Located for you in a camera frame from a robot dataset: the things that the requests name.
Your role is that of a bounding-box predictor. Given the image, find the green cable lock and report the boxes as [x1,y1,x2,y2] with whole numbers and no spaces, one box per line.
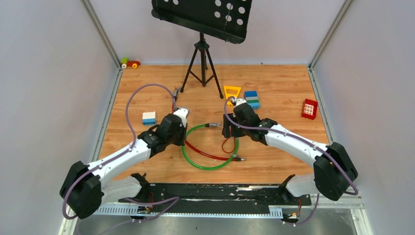
[181,123,239,170]

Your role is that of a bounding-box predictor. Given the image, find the yellow triangular plastic piece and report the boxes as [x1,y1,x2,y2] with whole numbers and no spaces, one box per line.
[224,85,242,99]

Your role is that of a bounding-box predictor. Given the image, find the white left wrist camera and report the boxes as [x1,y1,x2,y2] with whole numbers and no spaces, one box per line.
[173,107,190,127]

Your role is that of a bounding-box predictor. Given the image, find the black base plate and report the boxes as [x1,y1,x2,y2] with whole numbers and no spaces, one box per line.
[133,183,311,214]

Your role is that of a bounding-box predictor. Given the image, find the thick red cable lock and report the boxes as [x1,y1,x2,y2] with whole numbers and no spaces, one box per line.
[173,87,246,162]

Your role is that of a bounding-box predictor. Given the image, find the toy car red green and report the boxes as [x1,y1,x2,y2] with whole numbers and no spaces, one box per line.
[121,57,140,69]

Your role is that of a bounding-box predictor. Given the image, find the white blue block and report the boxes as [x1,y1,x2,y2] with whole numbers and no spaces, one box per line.
[142,112,157,126]

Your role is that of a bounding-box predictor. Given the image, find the red padlock with thin cable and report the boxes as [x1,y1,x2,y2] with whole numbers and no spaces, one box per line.
[221,138,236,154]

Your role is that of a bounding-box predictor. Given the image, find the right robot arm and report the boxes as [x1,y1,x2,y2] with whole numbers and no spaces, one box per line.
[222,96,358,205]

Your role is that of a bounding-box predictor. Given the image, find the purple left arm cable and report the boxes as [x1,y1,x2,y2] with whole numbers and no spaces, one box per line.
[61,83,181,224]

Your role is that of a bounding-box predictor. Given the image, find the blue green stacked blocks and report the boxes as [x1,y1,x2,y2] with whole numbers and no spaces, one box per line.
[244,91,260,110]

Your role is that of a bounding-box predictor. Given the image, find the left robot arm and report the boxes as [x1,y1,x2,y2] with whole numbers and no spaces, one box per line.
[59,108,189,219]

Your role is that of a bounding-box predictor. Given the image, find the red window block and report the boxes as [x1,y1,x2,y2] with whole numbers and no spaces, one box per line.
[301,98,318,120]

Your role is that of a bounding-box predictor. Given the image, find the black music stand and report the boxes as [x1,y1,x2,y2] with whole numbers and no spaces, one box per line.
[151,0,253,98]

